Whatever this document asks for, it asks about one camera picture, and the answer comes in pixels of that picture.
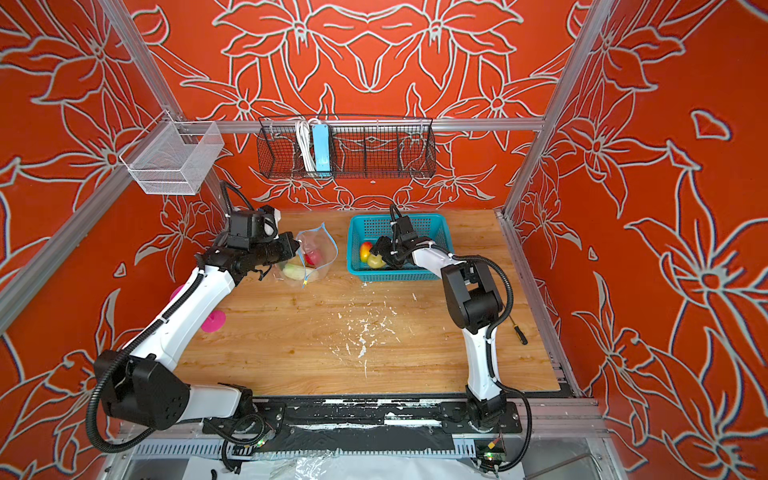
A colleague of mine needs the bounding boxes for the yellow potato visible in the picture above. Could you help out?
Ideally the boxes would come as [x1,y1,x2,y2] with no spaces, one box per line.
[366,254,386,270]

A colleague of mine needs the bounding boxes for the red yellow mango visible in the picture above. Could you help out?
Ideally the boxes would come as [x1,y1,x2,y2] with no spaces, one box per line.
[359,241,373,263]

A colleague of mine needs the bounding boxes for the red apple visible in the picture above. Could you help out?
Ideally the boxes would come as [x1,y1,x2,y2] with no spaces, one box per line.
[304,251,323,268]

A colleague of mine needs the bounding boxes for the clear zip top bag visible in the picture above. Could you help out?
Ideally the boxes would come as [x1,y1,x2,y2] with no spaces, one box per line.
[275,223,339,288]

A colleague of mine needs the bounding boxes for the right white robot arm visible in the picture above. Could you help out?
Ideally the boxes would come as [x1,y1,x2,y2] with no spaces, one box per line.
[369,236,533,475]

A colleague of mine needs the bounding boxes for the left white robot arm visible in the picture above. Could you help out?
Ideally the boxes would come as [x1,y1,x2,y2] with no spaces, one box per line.
[85,181,300,454]

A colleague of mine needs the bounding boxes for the teal plastic basket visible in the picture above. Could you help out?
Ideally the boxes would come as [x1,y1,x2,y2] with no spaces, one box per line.
[346,213,453,283]

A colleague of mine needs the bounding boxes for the pink plastic cup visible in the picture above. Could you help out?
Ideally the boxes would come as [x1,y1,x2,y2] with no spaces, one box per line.
[164,282,231,335]

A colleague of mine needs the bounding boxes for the light blue box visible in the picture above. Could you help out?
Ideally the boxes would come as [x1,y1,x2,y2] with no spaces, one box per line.
[312,124,331,176]

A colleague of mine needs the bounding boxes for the black screwdriver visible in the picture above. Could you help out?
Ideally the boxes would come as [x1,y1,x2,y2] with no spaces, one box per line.
[512,322,528,345]

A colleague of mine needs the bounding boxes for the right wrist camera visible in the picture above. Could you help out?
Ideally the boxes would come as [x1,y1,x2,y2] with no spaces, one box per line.
[391,215,418,243]

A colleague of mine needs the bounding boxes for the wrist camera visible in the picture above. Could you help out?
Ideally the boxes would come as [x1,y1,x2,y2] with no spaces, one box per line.
[391,215,418,243]
[225,205,281,250]

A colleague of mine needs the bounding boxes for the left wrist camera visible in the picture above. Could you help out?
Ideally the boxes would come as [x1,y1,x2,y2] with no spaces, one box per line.
[225,205,281,250]

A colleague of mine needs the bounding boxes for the black wire wall basket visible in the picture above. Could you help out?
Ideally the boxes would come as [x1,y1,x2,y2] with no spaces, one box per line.
[256,114,437,180]

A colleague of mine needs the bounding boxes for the clear plastic wall bin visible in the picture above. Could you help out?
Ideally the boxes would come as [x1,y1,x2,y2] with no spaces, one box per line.
[120,121,224,196]

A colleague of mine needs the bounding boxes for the white cable bundle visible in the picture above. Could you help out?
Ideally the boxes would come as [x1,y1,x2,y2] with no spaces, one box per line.
[295,119,317,174]

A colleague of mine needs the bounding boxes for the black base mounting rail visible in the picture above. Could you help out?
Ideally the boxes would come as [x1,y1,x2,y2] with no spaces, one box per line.
[200,395,526,435]

